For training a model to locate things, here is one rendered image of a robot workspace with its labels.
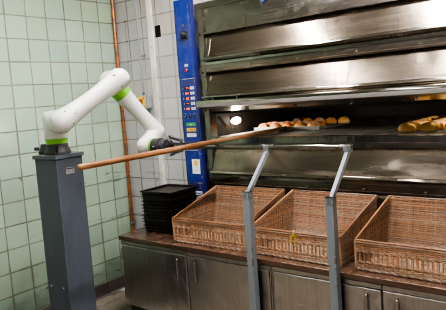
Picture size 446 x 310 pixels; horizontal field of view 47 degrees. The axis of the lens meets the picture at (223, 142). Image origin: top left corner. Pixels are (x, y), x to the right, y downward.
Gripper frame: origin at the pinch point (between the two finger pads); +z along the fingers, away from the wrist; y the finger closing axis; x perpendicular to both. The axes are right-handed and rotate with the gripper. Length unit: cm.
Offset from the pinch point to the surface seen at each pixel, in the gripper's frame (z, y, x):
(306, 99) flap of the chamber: 57, -21, -41
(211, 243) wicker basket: 7, 59, -6
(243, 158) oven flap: -2, 16, -57
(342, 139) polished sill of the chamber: 71, 3, -56
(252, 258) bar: 44, 59, 4
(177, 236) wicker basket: -19, 58, -6
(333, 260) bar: 91, 54, 4
